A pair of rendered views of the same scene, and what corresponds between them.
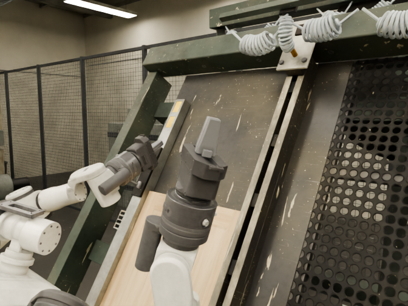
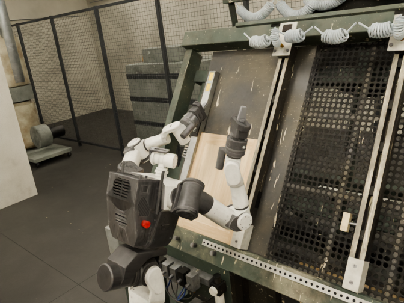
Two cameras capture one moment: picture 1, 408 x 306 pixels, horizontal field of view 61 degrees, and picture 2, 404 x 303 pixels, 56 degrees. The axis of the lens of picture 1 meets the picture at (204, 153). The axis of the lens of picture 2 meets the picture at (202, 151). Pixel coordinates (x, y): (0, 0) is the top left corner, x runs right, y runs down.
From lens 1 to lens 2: 98 cm
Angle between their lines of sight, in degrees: 12
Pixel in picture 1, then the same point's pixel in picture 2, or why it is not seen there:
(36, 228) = (169, 157)
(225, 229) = (250, 150)
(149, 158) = (201, 114)
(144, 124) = (188, 87)
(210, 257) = (243, 165)
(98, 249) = (172, 171)
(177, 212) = (232, 145)
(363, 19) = (319, 24)
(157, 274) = (226, 169)
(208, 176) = (244, 130)
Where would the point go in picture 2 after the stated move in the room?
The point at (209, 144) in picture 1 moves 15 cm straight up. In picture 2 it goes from (243, 116) to (240, 79)
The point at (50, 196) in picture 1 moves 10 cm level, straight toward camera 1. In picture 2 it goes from (151, 142) to (157, 146)
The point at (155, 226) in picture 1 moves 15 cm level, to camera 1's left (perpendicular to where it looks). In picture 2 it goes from (223, 151) to (188, 154)
